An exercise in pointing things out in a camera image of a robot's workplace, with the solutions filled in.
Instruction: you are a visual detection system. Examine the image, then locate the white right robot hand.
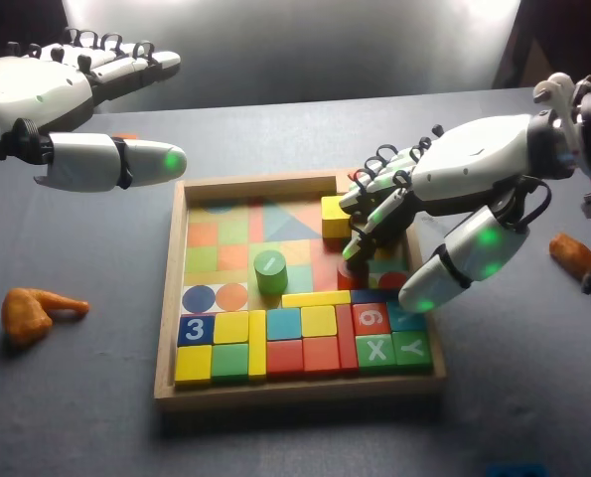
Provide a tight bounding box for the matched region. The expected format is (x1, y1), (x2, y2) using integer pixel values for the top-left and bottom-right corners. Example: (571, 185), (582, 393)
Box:
(338, 112), (533, 315)

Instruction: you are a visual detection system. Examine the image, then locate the red cylinder block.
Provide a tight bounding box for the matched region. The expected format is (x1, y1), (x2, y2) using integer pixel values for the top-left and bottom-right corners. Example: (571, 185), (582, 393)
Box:
(337, 260), (370, 292)

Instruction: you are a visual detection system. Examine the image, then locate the yellow cube block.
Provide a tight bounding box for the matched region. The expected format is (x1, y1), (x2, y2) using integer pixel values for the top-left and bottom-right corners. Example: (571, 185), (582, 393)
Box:
(320, 195), (354, 240)

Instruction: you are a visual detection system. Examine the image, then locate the grey table cloth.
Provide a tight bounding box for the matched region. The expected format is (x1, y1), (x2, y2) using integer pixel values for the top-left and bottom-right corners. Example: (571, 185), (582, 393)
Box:
(0, 86), (591, 477)

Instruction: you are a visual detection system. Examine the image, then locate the orange toy chicken leg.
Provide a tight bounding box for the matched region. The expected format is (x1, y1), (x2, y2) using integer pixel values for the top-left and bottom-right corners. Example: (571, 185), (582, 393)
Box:
(547, 233), (591, 287)
(1, 286), (91, 349)

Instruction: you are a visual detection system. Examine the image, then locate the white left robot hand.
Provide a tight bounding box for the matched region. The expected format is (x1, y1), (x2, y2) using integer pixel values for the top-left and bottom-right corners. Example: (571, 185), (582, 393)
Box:
(0, 27), (188, 193)

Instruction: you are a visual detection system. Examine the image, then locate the wooden puzzle tray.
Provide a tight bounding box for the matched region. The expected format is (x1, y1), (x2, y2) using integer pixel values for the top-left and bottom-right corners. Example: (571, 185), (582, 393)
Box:
(153, 168), (448, 413)

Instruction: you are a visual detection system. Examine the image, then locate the green cylinder block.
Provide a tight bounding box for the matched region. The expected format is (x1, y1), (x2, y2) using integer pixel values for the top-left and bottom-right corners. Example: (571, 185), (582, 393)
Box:
(253, 249), (290, 297)

